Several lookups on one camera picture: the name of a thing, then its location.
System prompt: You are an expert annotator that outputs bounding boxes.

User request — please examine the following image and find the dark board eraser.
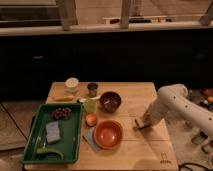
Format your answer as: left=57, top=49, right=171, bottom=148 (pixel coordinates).
left=134, top=119, right=151, bottom=130

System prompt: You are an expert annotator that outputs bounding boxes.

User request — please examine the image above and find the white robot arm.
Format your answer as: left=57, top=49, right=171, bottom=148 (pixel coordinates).
left=142, top=84, right=213, bottom=138

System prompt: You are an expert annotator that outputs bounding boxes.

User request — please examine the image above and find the orange bowl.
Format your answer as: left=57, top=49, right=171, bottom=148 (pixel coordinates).
left=93, top=120, right=123, bottom=150

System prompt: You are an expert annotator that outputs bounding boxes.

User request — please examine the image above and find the peach fruit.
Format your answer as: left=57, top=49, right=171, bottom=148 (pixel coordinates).
left=86, top=114, right=97, bottom=127

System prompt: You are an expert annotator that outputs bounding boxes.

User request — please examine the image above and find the light green cup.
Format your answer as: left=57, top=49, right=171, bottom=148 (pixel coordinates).
left=83, top=100, right=96, bottom=113

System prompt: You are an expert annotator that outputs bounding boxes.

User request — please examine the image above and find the grey cloth napkin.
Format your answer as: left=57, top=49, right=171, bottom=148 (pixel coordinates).
left=83, top=127, right=101, bottom=152

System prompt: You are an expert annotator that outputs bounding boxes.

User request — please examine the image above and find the dark metal cup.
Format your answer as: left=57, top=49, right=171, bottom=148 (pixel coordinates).
left=87, top=82, right=98, bottom=97

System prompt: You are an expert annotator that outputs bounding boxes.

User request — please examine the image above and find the white cup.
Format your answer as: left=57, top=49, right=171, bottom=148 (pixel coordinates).
left=65, top=77, right=79, bottom=93

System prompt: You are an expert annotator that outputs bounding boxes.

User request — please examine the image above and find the bunch of red grapes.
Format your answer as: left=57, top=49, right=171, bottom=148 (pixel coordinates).
left=52, top=108, right=71, bottom=120

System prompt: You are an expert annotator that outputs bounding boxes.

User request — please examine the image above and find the green plastic tray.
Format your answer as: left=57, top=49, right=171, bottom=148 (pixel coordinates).
left=22, top=103, right=83, bottom=164

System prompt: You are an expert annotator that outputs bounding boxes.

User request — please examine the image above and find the grey blue sponge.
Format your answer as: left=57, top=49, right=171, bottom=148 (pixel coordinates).
left=46, top=121, right=61, bottom=143

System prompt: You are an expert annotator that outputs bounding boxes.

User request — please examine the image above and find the green cucumber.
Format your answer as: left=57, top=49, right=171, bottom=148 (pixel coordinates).
left=36, top=148, right=64, bottom=160

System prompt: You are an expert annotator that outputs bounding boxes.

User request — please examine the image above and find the black cable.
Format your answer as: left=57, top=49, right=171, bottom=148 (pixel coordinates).
left=178, top=162, right=212, bottom=171

